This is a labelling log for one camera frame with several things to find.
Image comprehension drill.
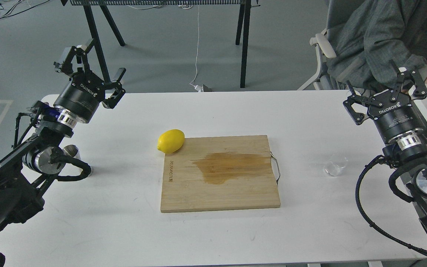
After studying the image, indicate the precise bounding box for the white office chair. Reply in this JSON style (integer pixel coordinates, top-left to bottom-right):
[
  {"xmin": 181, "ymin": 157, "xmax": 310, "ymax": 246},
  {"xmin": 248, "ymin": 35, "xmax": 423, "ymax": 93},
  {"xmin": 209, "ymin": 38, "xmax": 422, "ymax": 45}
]
[{"xmin": 298, "ymin": 29, "xmax": 339, "ymax": 91}]

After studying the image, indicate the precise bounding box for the white hanging cable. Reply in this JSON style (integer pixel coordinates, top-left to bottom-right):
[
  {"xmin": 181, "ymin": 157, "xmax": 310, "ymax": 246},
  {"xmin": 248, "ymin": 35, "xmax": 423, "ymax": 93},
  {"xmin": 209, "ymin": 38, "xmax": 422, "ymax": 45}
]
[{"xmin": 190, "ymin": 5, "xmax": 201, "ymax": 86}]

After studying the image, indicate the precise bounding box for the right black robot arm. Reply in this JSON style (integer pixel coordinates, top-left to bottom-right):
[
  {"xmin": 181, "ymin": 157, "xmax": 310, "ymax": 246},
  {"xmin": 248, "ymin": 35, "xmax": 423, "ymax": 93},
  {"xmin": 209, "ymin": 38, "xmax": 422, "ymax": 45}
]
[{"xmin": 343, "ymin": 60, "xmax": 427, "ymax": 256}]

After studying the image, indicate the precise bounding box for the black metal frame table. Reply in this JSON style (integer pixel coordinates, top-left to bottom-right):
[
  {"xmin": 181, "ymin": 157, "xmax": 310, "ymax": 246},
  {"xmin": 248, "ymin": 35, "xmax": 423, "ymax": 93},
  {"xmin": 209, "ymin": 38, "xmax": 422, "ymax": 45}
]
[{"xmin": 60, "ymin": 0, "xmax": 261, "ymax": 90}]

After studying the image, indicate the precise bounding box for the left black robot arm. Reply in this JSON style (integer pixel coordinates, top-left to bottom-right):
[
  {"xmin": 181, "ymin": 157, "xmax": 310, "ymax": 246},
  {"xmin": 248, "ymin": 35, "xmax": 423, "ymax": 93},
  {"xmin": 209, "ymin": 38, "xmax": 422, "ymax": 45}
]
[{"xmin": 0, "ymin": 39, "xmax": 126, "ymax": 267}]

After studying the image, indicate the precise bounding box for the person in grey jacket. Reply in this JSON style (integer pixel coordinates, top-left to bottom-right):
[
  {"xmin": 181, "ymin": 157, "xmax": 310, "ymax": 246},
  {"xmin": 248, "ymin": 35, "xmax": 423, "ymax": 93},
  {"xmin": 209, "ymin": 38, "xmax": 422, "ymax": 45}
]
[{"xmin": 327, "ymin": 0, "xmax": 427, "ymax": 92}]

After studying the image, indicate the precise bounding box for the bamboo cutting board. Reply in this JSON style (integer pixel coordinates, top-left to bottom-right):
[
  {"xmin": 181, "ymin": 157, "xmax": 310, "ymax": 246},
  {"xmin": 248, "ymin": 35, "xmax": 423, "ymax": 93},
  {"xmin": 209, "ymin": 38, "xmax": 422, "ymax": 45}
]
[{"xmin": 160, "ymin": 135, "xmax": 280, "ymax": 213}]

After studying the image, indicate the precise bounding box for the clear glass cup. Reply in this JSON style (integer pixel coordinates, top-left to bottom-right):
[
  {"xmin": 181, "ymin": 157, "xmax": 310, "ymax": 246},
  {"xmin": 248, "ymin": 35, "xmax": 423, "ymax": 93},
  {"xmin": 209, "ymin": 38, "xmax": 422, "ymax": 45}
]
[{"xmin": 324, "ymin": 153, "xmax": 348, "ymax": 177}]

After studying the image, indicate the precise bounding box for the yellow lemon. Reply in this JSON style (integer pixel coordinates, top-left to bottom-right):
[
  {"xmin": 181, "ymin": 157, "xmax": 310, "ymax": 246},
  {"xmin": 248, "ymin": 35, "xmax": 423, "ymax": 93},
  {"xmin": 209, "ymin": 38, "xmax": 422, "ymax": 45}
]
[{"xmin": 156, "ymin": 129, "xmax": 185, "ymax": 154}]

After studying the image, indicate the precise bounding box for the white power adapter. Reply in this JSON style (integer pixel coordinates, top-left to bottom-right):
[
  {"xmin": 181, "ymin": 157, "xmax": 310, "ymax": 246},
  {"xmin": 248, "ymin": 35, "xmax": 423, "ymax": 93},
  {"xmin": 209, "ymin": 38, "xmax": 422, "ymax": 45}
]
[{"xmin": 194, "ymin": 85, "xmax": 212, "ymax": 92}]

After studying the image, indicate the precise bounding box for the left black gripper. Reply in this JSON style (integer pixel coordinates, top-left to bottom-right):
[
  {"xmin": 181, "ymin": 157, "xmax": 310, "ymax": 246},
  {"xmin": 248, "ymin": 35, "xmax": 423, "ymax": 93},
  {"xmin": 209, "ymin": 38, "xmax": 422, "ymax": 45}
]
[{"xmin": 54, "ymin": 44, "xmax": 126, "ymax": 123}]

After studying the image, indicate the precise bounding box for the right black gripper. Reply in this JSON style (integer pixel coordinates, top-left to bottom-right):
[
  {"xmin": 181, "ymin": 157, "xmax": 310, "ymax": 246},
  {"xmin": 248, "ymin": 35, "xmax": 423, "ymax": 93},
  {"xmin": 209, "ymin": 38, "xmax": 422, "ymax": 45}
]
[{"xmin": 343, "ymin": 59, "xmax": 427, "ymax": 145}]

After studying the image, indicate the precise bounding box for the steel double jigger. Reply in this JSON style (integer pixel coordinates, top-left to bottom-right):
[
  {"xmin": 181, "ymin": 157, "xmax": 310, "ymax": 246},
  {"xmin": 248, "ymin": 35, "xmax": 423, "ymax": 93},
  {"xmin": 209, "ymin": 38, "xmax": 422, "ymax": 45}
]
[{"xmin": 63, "ymin": 144, "xmax": 93, "ymax": 177}]

